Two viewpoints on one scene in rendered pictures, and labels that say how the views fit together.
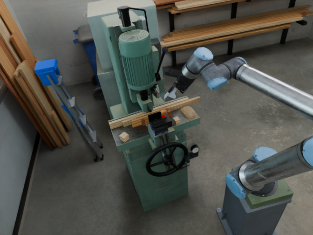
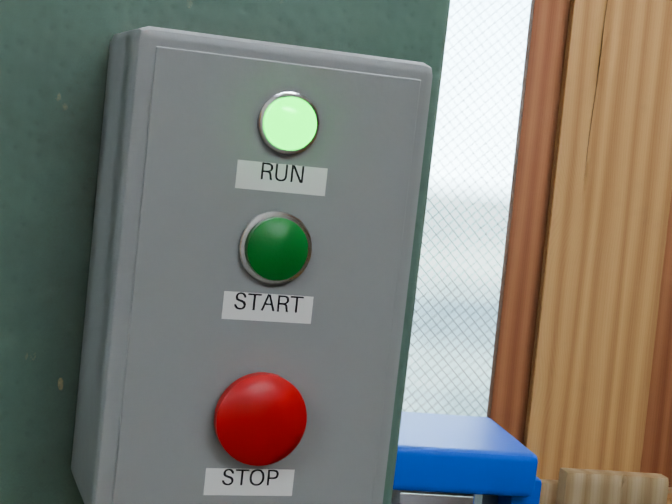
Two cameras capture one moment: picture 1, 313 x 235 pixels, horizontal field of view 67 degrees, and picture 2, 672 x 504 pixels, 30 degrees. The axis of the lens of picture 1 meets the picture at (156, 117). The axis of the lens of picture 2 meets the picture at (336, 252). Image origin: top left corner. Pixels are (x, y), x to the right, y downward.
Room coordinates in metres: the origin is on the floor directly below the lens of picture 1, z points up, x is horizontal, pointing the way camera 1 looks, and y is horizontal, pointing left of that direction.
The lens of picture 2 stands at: (1.64, -0.42, 1.46)
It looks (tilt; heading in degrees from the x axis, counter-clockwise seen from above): 6 degrees down; 87
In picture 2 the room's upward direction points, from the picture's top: 6 degrees clockwise
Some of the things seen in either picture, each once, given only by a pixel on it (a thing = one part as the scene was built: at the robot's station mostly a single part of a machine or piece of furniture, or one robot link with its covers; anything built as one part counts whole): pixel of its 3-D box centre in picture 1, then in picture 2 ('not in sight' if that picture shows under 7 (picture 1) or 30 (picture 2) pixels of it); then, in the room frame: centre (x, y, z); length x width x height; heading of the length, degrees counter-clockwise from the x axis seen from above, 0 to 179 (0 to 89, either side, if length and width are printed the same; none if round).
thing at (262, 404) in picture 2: not in sight; (260, 419); (1.65, -0.02, 1.36); 0.03 x 0.01 x 0.03; 16
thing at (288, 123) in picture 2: not in sight; (290, 123); (1.65, -0.02, 1.46); 0.02 x 0.01 x 0.02; 16
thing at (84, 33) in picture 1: (105, 60); not in sight; (3.16, 0.61, 0.48); 0.64 x 0.54 x 0.97; 100
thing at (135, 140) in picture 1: (157, 129); not in sight; (1.20, 0.00, 0.87); 0.61 x 0.30 x 0.06; 106
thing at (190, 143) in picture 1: (190, 149); not in sight; (1.23, -0.23, 0.58); 0.12 x 0.08 x 0.08; 16
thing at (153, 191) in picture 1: (151, 155); not in sight; (1.41, 0.10, 0.36); 0.58 x 0.45 x 0.71; 16
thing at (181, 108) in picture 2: (142, 30); (245, 279); (1.64, 0.01, 1.40); 0.10 x 0.06 x 0.16; 16
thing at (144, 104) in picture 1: (145, 102); not in sight; (1.31, 0.06, 1.03); 0.14 x 0.07 x 0.09; 16
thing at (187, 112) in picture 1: (188, 111); not in sight; (1.28, -0.23, 0.92); 0.14 x 0.09 x 0.04; 16
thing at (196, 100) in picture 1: (162, 111); not in sight; (1.32, -0.05, 0.92); 0.60 x 0.02 x 0.04; 106
